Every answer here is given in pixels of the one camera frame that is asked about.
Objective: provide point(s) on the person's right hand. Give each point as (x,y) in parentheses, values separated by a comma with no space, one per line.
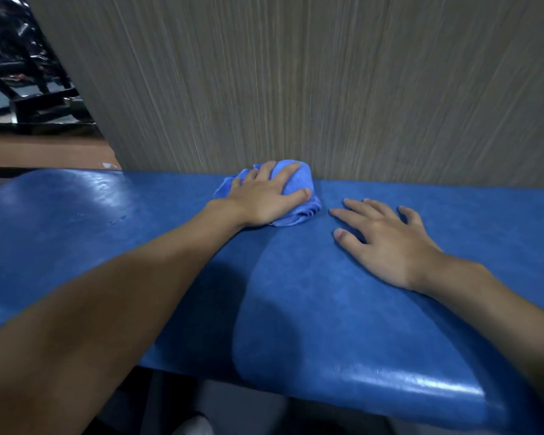
(390,253)

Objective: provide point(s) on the person's left hand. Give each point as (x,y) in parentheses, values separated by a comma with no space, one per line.
(263,201)

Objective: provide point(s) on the blue microfibre cloth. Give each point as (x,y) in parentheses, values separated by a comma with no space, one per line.
(306,176)

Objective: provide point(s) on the blue bench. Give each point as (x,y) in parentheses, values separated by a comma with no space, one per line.
(344,312)

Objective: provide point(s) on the person's left forearm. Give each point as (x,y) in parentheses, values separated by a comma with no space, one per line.
(86,330)

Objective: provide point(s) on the person's right forearm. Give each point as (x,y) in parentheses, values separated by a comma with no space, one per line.
(512,321)

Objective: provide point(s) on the person's white shoe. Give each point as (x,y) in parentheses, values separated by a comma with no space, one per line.
(195,425)

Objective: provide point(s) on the black framed wall mirror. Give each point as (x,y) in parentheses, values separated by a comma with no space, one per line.
(22,63)

